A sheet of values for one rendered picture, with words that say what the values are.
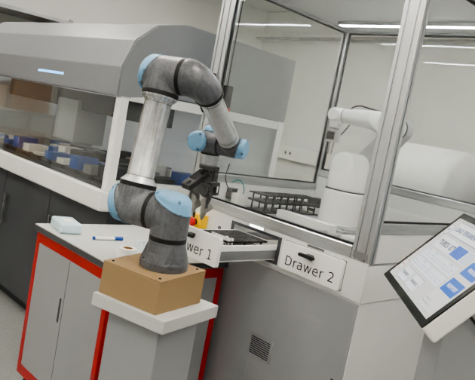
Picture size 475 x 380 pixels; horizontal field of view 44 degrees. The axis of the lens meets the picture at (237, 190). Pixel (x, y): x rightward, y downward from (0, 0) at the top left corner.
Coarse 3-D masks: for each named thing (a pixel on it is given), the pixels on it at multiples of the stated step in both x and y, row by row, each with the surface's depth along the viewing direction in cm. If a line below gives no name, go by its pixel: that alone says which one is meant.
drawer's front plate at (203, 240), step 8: (200, 232) 217; (208, 232) 216; (192, 240) 220; (200, 240) 217; (208, 240) 214; (216, 240) 210; (192, 248) 219; (200, 248) 216; (208, 248) 213; (216, 248) 210; (192, 256) 219; (200, 256) 216; (216, 256) 210; (208, 264) 213; (216, 264) 211
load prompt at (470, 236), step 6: (462, 222) 174; (456, 228) 174; (462, 228) 170; (468, 228) 167; (474, 228) 163; (456, 234) 169; (462, 234) 166; (468, 234) 163; (474, 234) 159; (462, 240) 162; (468, 240) 159; (474, 240) 156; (474, 246) 153
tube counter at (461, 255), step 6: (456, 246) 162; (444, 252) 164; (450, 252) 161; (456, 252) 158; (462, 252) 155; (468, 252) 152; (456, 258) 154; (462, 258) 151; (468, 258) 149; (474, 258) 146; (462, 264) 148
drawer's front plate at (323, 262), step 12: (288, 252) 228; (300, 252) 224; (312, 252) 220; (300, 264) 224; (312, 264) 220; (324, 264) 216; (336, 264) 212; (312, 276) 219; (324, 276) 215; (336, 276) 212; (336, 288) 211
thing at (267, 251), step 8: (264, 240) 242; (224, 248) 214; (232, 248) 217; (240, 248) 220; (248, 248) 224; (256, 248) 227; (264, 248) 230; (272, 248) 233; (224, 256) 215; (232, 256) 218; (240, 256) 221; (248, 256) 224; (256, 256) 227; (264, 256) 231; (272, 256) 234
